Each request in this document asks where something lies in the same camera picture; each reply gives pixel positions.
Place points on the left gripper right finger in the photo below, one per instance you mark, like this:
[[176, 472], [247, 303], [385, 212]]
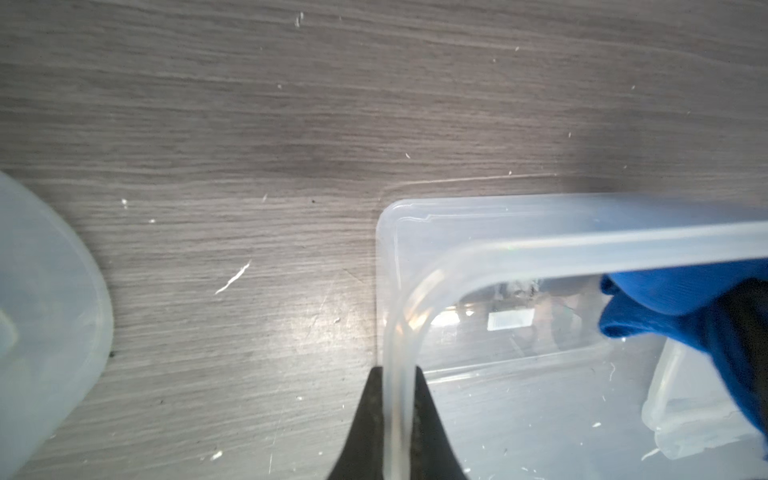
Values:
[[432, 455]]

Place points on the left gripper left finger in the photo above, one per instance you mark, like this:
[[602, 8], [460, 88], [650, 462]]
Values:
[[361, 457]]

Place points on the clear rectangular lunch box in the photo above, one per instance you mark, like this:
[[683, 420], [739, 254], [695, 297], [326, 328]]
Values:
[[498, 301]]

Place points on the blue cleaning cloth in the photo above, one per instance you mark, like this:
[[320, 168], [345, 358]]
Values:
[[719, 309]]

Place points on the round clear container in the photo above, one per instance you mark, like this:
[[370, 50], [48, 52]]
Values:
[[56, 323]]

